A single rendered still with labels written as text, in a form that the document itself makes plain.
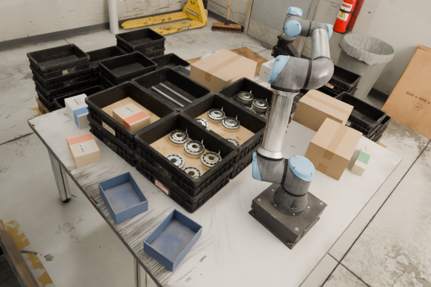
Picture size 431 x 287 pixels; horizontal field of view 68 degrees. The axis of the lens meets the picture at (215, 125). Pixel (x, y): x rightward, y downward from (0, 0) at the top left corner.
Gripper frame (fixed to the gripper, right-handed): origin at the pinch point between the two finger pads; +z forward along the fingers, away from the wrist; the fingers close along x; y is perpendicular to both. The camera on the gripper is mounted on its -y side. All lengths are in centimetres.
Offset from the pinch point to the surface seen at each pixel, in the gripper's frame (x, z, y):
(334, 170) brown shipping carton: 3, 36, -49
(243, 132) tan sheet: 27.9, 27.7, -2.7
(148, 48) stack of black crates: -24, 56, 159
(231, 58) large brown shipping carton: -21, 20, 54
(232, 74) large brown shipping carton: -4.7, 20.5, 37.4
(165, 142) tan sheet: 68, 28, 16
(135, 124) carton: 76, 21, 29
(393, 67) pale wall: -256, 67, -1
